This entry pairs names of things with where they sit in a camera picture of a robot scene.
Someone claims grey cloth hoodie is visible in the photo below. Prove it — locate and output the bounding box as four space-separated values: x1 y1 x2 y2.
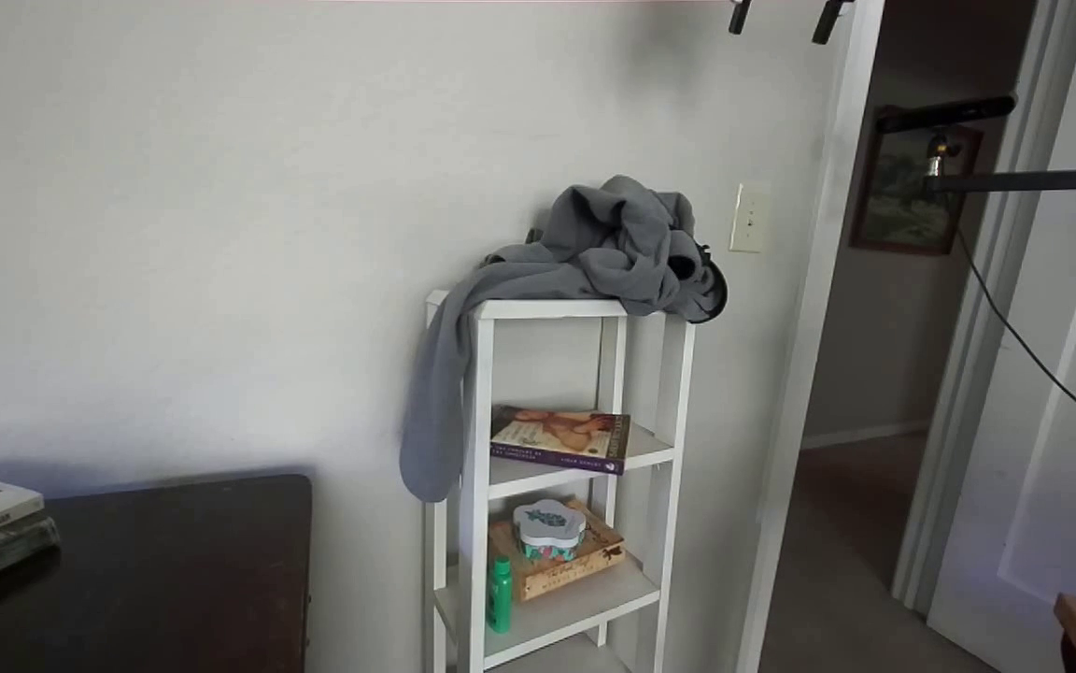
398 173 734 509

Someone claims white shelf cabinet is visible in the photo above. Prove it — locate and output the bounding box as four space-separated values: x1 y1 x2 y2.
422 292 699 673

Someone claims dark framed picture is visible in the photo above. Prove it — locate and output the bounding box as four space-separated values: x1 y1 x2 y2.
847 105 990 257

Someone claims purple flat box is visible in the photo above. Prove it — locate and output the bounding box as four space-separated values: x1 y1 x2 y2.
488 405 634 480

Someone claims round white teal container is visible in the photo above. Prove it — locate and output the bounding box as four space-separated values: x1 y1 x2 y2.
508 495 589 561

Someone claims white door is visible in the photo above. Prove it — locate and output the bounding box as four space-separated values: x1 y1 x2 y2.
888 0 1076 673

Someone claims wooden tray on shelf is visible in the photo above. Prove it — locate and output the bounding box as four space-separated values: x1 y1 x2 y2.
488 497 633 606

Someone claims green bottle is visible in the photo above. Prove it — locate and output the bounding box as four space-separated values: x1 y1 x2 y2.
485 552 520 637

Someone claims dark brown table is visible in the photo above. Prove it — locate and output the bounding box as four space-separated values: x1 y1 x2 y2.
0 469 319 673

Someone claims white light switch plate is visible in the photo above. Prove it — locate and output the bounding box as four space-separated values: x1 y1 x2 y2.
725 185 777 257

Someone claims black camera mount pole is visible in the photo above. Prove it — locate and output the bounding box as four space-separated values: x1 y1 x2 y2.
928 148 1076 208

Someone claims thin black cable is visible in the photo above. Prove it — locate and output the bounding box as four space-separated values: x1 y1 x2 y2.
955 236 1076 454

